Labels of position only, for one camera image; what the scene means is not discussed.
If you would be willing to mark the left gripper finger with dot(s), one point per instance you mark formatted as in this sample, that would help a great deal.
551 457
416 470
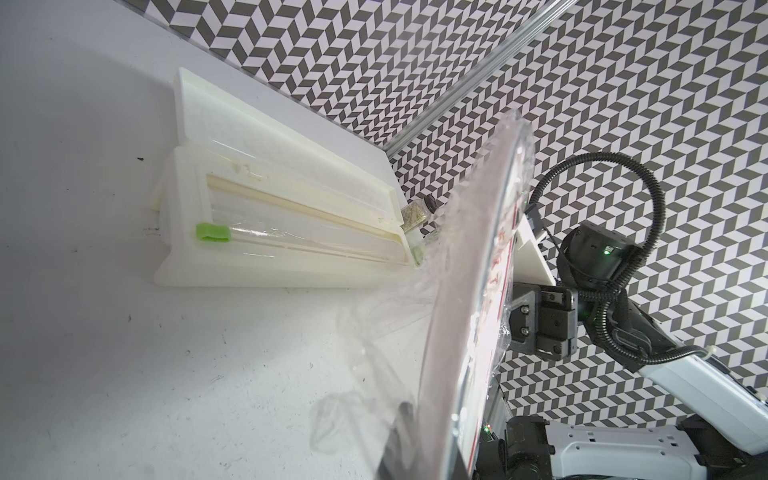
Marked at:
404 452

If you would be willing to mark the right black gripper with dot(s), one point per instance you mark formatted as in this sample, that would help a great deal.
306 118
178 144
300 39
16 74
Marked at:
543 321

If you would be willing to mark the white plate orange pattern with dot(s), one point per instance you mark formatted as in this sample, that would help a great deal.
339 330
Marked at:
476 238

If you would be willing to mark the clear plastic wrap sheet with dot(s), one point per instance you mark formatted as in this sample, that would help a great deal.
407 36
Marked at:
384 334

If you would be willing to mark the green slide cutter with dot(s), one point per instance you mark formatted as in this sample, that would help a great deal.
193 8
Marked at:
210 232

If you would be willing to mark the cream plastic wrap dispenser box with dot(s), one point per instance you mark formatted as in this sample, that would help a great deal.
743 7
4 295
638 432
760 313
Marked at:
300 215

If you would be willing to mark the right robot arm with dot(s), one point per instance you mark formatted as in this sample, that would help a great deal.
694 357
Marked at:
725 437

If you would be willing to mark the small jar black lid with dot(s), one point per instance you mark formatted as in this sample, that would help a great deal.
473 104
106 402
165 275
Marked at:
418 213

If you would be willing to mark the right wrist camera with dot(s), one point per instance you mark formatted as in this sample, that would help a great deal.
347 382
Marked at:
529 264

